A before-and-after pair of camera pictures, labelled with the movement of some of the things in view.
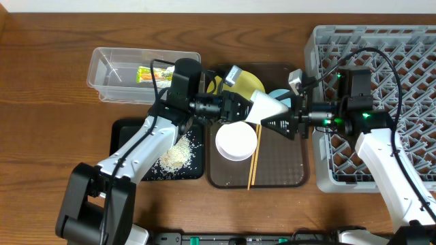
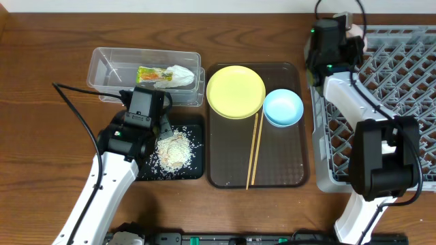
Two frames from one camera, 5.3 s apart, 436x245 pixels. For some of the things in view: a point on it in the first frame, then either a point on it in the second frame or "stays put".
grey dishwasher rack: [402, 60] stays put
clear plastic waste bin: [133, 76] stays put
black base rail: [244, 239] stays put
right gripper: [301, 120] → [354, 43]
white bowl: [236, 141] → [355, 30]
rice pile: [178, 156] stays put
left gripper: [225, 107] → [165, 126]
